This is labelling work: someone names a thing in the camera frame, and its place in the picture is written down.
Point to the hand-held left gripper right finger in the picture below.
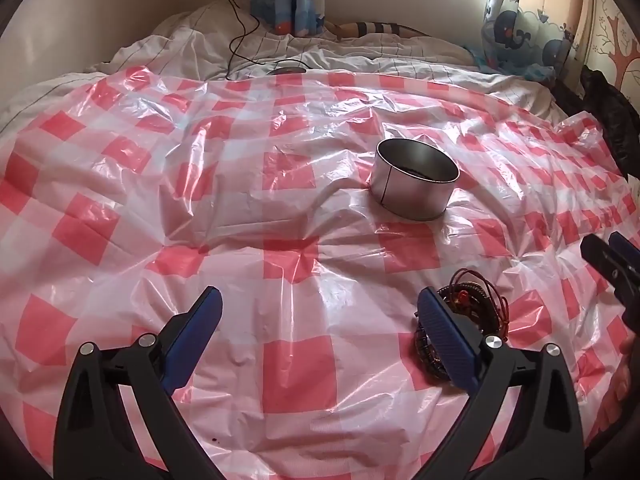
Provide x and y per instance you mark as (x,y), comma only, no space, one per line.
(450,345)

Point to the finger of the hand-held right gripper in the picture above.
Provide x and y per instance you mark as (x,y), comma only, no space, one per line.
(607,265)
(625,252)

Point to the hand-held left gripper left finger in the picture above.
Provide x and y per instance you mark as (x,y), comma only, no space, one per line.
(195,340)

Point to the round metal tin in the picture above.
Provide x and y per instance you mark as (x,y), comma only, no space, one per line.
(410,195)

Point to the person's right hand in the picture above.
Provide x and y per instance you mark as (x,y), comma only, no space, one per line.
(620,390)

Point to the black garment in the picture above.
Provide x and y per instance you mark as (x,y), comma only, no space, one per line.
(610,110)

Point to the red checkered plastic sheet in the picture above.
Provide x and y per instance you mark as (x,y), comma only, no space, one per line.
(300,210)

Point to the pale whale print curtain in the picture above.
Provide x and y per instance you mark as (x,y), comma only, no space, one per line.
(520,30)

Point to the dark round device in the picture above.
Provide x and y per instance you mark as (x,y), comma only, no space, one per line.
(287,71)

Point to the striped plush toy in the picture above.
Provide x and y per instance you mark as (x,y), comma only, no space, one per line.
(380,28)

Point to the pink tree wall sticker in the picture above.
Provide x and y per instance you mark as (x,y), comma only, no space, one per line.
(620,45)

